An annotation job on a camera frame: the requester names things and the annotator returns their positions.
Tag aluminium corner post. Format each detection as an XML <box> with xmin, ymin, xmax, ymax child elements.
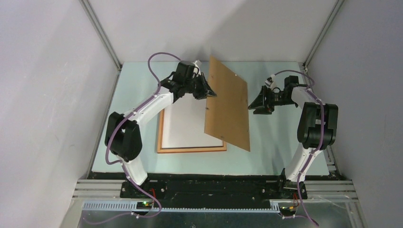
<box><xmin>303</xmin><ymin>0</ymin><xmax>345</xmax><ymax>68</ymax></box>
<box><xmin>79</xmin><ymin>0</ymin><xmax>123</xmax><ymax>71</ymax></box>

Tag brown backing board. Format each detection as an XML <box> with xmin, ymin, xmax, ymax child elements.
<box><xmin>204</xmin><ymin>56</ymin><xmax>250</xmax><ymax>152</ymax></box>

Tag sunset photo print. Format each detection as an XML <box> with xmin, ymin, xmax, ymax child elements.
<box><xmin>162</xmin><ymin>94</ymin><xmax>223</xmax><ymax>148</ymax></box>

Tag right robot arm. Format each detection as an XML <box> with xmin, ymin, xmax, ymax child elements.
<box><xmin>248</xmin><ymin>75</ymin><xmax>338</xmax><ymax>199</ymax></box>

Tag right aluminium corner post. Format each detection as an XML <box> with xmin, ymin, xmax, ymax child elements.
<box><xmin>303</xmin><ymin>0</ymin><xmax>345</xmax><ymax>68</ymax></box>

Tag grey cable duct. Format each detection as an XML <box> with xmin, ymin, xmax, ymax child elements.
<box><xmin>82</xmin><ymin>200</ymin><xmax>283</xmax><ymax>213</ymax></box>

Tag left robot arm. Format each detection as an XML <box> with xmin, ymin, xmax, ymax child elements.
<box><xmin>105</xmin><ymin>60</ymin><xmax>216</xmax><ymax>198</ymax></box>

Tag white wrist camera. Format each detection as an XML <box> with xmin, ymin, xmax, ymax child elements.
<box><xmin>193</xmin><ymin>60</ymin><xmax>202</xmax><ymax>76</ymax></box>
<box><xmin>265</xmin><ymin>74</ymin><xmax>277</xmax><ymax>90</ymax></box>

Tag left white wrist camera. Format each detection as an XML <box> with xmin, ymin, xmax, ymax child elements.
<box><xmin>193</xmin><ymin>60</ymin><xmax>202</xmax><ymax>76</ymax></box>

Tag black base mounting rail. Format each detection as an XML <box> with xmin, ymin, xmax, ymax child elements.
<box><xmin>88</xmin><ymin>171</ymin><xmax>312</xmax><ymax>210</ymax></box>

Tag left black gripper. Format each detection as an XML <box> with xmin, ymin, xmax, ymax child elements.
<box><xmin>184</xmin><ymin>73</ymin><xmax>217</xmax><ymax>100</ymax></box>

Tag wooden picture frame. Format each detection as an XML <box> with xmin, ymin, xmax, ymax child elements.
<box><xmin>156</xmin><ymin>109</ymin><xmax>227</xmax><ymax>154</ymax></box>

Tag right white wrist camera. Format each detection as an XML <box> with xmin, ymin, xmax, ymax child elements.
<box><xmin>265</xmin><ymin>74</ymin><xmax>277</xmax><ymax>90</ymax></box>

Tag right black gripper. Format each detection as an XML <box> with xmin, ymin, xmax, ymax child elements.
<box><xmin>248</xmin><ymin>85</ymin><xmax>296</xmax><ymax>115</ymax></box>

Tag left aluminium corner post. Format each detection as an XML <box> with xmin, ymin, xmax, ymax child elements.
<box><xmin>79</xmin><ymin>0</ymin><xmax>123</xmax><ymax>71</ymax></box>

